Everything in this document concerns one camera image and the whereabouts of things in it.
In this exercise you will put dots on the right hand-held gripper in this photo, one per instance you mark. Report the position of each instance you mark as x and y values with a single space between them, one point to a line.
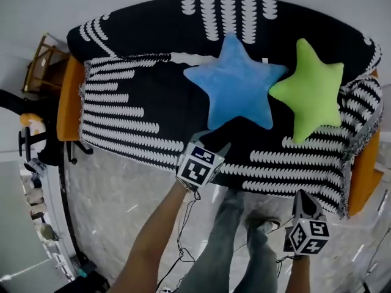
308 237

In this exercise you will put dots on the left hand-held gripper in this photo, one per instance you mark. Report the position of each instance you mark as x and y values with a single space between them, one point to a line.
195 169

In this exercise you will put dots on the blue star pillow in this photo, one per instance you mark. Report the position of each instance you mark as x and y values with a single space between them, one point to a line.
238 84

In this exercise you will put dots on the green star pillow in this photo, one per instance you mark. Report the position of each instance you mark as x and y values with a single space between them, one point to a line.
311 96

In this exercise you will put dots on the person's right forearm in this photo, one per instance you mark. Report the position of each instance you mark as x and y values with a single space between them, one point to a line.
297 275

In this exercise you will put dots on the person's left forearm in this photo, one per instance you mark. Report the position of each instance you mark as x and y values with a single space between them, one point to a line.
152 240

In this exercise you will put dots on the person's right shoe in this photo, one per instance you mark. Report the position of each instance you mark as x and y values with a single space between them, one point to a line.
262 221

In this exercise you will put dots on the person's right leg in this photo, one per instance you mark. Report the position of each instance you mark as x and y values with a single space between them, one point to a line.
259 261

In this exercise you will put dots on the person's leg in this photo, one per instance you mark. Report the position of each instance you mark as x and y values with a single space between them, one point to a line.
214 249
259 261

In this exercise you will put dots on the black white striped sofa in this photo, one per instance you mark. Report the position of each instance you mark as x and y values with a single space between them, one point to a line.
152 84

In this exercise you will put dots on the person's left leg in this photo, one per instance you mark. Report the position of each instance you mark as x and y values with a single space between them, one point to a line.
214 249

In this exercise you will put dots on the orange sofa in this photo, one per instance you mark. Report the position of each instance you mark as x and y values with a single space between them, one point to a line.
68 102

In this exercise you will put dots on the black office chair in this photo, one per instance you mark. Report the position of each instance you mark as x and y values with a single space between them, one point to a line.
50 151

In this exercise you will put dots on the wooden side shelf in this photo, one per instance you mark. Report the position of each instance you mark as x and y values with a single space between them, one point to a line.
46 72

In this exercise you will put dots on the fried egg shaped plush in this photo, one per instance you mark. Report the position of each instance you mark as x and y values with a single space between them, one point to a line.
27 119

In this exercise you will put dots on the grey-green bag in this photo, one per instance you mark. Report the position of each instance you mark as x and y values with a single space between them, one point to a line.
47 232

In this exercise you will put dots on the black table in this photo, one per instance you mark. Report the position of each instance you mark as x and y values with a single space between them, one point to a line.
88 285

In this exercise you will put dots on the grey-green roller blind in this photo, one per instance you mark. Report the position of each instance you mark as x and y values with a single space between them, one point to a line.
18 209

